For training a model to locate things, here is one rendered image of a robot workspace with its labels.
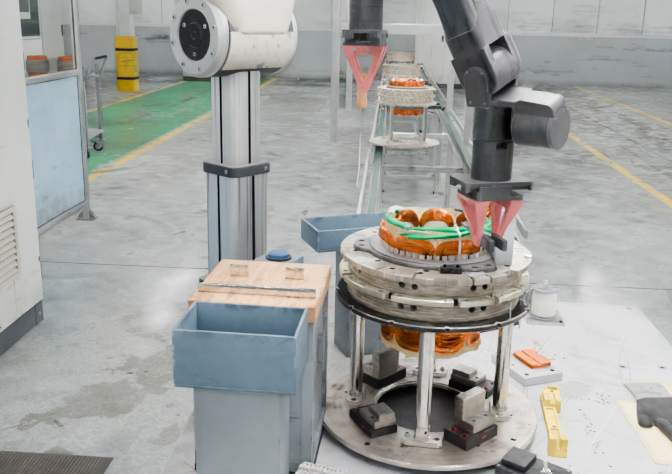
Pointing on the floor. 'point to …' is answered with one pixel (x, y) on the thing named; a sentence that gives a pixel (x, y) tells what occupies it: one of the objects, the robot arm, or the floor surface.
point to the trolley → (97, 105)
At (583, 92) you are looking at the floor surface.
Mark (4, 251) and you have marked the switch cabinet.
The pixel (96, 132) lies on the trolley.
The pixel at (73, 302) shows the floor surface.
